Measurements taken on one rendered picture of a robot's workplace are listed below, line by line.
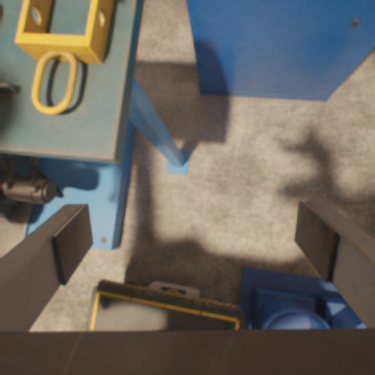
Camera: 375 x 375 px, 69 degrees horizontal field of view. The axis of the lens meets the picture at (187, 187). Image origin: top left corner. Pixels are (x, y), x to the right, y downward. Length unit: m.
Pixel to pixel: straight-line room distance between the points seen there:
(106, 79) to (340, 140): 1.39
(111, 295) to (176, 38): 1.52
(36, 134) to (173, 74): 1.28
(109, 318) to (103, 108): 1.04
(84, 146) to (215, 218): 1.10
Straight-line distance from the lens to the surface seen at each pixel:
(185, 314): 1.33
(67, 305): 1.88
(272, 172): 1.62
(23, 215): 1.80
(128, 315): 1.39
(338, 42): 1.32
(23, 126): 0.68
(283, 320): 1.53
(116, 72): 0.62
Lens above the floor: 1.57
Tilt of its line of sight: 81 degrees down
